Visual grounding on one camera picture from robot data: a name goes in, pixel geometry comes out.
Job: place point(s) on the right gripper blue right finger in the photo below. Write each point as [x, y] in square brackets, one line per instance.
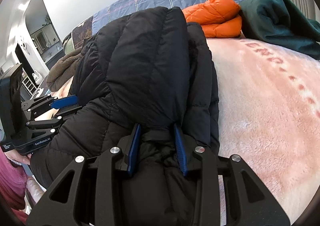
[181, 152]

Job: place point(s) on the pink sleeve forearm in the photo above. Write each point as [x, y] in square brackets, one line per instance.
[13, 185]

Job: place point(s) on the black puffer jacket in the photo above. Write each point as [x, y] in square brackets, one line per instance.
[153, 69]

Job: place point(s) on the person left hand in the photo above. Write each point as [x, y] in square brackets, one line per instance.
[17, 158]

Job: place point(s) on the orange puffer jacket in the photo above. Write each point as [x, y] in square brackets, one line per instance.
[218, 18]

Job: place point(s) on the dark floral pillow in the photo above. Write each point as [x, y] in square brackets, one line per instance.
[82, 32]

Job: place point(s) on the dark green garment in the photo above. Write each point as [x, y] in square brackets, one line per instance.
[280, 22]

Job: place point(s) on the pink cream plush blanket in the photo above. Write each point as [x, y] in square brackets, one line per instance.
[268, 135]

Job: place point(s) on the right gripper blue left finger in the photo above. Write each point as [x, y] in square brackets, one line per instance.
[134, 141]

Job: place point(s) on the grey fleece garment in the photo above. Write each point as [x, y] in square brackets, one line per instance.
[63, 70]

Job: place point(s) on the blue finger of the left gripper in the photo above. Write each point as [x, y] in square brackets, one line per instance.
[64, 102]

